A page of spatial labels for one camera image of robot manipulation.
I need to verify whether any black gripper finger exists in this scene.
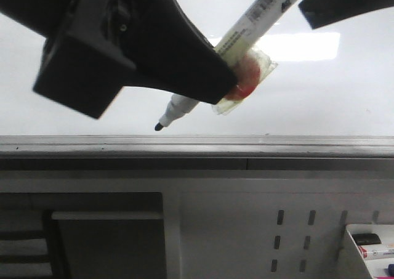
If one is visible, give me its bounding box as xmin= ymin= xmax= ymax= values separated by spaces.
xmin=298 ymin=0 xmax=393 ymax=29
xmin=121 ymin=0 xmax=237 ymax=104

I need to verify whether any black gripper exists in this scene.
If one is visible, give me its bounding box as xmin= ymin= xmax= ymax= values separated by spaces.
xmin=1 ymin=0 xmax=136 ymax=119

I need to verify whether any white black-tip whiteboard marker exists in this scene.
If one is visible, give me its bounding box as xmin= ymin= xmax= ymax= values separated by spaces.
xmin=154 ymin=0 xmax=315 ymax=132

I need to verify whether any white whiteboard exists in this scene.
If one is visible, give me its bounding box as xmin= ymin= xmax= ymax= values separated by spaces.
xmin=1 ymin=6 xmax=393 ymax=136

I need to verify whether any grey aluminium whiteboard tray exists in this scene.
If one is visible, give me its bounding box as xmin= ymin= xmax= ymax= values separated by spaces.
xmin=1 ymin=135 xmax=393 ymax=171

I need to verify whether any dark cabinet with shelf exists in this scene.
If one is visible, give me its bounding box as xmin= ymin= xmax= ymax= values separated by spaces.
xmin=1 ymin=192 xmax=167 ymax=278

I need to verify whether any white perforated metal panel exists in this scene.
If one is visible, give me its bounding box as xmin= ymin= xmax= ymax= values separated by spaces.
xmin=1 ymin=170 xmax=393 ymax=278

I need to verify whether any black marker cap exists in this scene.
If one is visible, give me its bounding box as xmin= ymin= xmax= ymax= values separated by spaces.
xmin=352 ymin=233 xmax=382 ymax=246

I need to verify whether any red-capped white marker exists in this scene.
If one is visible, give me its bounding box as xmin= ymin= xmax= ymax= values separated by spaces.
xmin=357 ymin=244 xmax=393 ymax=261

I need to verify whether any white marker holder box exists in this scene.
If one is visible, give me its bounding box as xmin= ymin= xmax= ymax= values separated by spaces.
xmin=337 ymin=224 xmax=393 ymax=278

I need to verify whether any blue marker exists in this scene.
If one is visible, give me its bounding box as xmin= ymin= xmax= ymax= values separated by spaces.
xmin=387 ymin=264 xmax=394 ymax=277

